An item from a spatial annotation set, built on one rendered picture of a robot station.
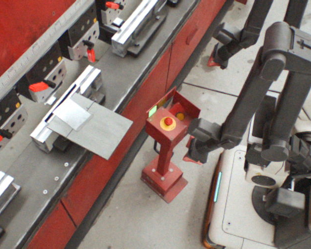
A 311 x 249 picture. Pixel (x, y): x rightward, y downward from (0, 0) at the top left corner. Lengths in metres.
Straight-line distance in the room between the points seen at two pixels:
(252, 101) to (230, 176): 1.20
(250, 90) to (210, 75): 1.90
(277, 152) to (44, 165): 0.85
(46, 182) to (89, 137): 0.24
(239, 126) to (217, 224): 1.04
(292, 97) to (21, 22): 0.68
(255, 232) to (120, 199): 0.83
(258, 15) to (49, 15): 0.67
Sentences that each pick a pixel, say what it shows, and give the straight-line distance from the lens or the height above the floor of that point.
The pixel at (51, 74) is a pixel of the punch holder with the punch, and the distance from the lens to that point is 1.14.
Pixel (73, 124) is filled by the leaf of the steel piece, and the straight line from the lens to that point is 1.32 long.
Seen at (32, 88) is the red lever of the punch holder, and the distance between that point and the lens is 1.04.
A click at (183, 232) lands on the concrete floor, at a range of 2.20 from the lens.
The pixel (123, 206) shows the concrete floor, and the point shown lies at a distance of 2.22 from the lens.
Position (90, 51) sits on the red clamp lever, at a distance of 1.23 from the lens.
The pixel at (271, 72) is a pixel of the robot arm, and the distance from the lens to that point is 0.77.
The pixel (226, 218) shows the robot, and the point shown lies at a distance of 1.98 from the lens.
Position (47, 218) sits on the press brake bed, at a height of 0.77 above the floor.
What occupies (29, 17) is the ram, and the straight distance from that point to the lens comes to 0.97.
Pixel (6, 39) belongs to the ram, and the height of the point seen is 1.48.
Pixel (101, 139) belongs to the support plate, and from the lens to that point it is 1.28.
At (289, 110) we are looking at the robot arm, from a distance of 0.92.
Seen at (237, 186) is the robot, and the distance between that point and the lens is 2.05.
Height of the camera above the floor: 2.13
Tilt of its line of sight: 60 degrees down
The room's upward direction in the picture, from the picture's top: 7 degrees clockwise
